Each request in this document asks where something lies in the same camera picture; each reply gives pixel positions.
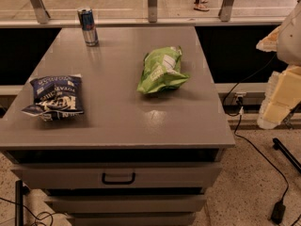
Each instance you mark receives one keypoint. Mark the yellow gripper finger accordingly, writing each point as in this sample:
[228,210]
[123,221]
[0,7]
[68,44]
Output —
[282,95]
[269,43]

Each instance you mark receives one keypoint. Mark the green rice chip bag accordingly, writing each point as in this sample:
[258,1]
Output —
[162,70]

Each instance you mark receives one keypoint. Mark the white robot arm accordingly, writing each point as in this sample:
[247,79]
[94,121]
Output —
[289,39]

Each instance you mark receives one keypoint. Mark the redbull can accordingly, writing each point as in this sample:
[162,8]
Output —
[87,23]

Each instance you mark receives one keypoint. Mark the blue potato chip bag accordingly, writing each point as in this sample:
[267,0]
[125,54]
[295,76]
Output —
[56,97]

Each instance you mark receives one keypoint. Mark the black stand leg right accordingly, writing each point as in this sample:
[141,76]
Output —
[278,145]

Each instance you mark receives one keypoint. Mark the black stand leg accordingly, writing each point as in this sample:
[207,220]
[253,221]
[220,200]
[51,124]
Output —
[278,145]
[19,208]

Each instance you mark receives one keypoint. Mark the black power adapter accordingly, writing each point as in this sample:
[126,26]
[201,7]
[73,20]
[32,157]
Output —
[278,212]

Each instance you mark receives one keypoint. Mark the grey drawer cabinet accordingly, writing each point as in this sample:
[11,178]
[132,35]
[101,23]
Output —
[172,141]

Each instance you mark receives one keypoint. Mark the metal window railing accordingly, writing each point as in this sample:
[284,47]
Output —
[63,13]

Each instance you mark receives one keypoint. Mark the black stand leg left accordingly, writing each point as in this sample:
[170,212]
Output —
[19,208]

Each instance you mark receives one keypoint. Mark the wall power outlet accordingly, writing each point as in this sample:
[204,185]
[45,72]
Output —
[239,97]

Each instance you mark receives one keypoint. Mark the black drawer handle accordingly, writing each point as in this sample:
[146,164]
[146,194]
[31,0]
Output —
[118,179]

